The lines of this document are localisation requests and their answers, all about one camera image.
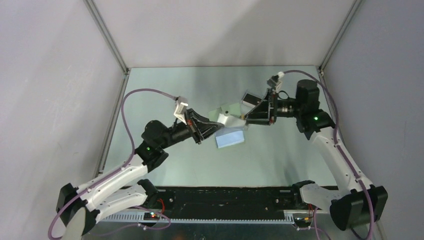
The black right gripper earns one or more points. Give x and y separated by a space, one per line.
261 114

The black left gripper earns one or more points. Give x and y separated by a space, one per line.
200 127

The clear plastic card box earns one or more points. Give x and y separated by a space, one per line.
251 100

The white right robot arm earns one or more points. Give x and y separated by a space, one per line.
357 201

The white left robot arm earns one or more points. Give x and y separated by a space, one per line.
124 186

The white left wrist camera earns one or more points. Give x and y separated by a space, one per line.
181 104

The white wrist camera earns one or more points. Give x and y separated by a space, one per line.
181 104
275 82

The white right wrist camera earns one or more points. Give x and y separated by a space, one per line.
275 82

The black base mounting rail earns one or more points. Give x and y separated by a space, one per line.
226 203

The right aluminium frame post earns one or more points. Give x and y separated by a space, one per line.
352 12

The aluminium frame post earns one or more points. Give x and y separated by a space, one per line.
106 34
352 12

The white slotted cable duct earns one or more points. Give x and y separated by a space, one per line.
150 217

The left aluminium frame post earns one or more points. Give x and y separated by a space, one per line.
106 34

